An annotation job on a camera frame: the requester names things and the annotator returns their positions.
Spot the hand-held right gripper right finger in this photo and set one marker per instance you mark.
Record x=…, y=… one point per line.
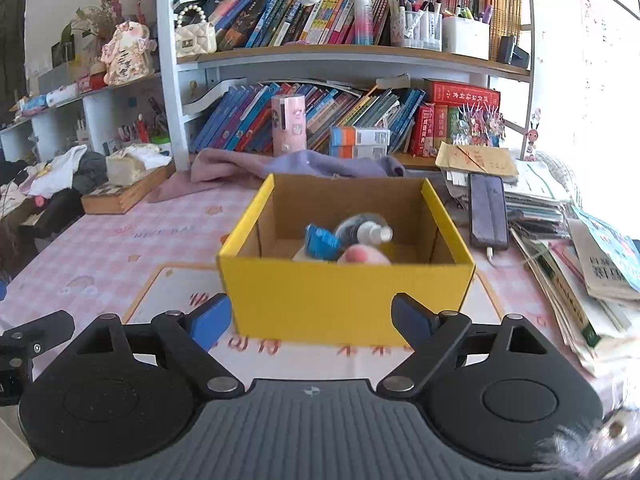
x=412, y=317

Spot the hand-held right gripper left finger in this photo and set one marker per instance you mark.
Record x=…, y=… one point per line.
x=212, y=322

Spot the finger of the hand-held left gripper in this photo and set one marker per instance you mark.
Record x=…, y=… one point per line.
x=45, y=327

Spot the pink plush toy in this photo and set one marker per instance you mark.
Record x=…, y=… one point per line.
x=362, y=256

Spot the yellow cardboard box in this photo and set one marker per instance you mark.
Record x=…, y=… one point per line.
x=325, y=300

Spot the yellow tape roll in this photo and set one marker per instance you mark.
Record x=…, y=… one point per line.
x=350, y=220

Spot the black chair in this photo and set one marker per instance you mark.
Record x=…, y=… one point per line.
x=40, y=220

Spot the black smartphone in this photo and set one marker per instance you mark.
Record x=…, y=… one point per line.
x=487, y=210

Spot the wooden tray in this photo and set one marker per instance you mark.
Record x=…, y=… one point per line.
x=125, y=195

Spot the pink cloth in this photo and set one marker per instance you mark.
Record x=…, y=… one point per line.
x=210, y=167

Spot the white garment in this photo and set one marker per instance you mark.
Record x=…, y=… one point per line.
x=55, y=170

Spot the dark grey garment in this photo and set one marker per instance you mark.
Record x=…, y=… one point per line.
x=92, y=170

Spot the brown paper envelope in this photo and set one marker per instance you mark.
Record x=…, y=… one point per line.
x=475, y=160

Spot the purple cloth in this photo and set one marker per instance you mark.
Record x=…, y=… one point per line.
x=340, y=164

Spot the orange and white carton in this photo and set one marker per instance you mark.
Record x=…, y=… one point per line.
x=360, y=136
x=357, y=151

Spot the stack of thin booklets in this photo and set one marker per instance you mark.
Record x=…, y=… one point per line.
x=537, y=195

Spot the pile of workbooks and papers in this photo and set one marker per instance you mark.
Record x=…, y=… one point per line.
x=590, y=285

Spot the cream tissue pack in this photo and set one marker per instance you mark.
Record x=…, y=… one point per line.
x=132, y=160

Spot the red boxed book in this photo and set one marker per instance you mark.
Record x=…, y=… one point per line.
x=422, y=130
x=440, y=127

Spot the colourful character standee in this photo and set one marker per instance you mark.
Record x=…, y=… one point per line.
x=477, y=122

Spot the person's fluffy grey clothing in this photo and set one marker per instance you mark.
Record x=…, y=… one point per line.
x=575, y=450

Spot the row of blue picture books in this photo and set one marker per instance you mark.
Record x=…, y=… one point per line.
x=250, y=115

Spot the pink cartoon tumbler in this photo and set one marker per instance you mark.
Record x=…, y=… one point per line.
x=289, y=125

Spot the low white shelf unit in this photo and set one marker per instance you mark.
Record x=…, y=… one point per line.
x=65, y=115

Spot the cartoon deer sticker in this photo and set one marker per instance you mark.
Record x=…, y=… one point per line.
x=531, y=137

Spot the thick red dictionary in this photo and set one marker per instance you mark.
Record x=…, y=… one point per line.
x=460, y=92

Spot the white bookshelf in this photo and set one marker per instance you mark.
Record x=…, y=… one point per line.
x=172, y=85

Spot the pink doll ornament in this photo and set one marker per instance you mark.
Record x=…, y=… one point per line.
x=127, y=52

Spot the small black device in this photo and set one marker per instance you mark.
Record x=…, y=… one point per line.
x=514, y=52

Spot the white pen holder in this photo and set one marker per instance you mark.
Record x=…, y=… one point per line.
x=465, y=37

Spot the white quilted handbag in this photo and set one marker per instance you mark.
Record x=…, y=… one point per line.
x=195, y=32

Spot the clear marker pen holder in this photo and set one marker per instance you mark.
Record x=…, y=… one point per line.
x=415, y=20

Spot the pastel gradient bottle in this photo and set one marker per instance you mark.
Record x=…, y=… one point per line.
x=364, y=15

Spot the dried flower bouquet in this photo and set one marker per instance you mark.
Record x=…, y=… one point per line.
x=97, y=12

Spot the row of orange books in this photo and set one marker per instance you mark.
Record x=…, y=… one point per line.
x=505, y=10

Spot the row of colourful storybooks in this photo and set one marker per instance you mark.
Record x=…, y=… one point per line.
x=300, y=5

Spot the alphabet wall poster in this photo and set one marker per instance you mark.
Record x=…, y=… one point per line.
x=600, y=35

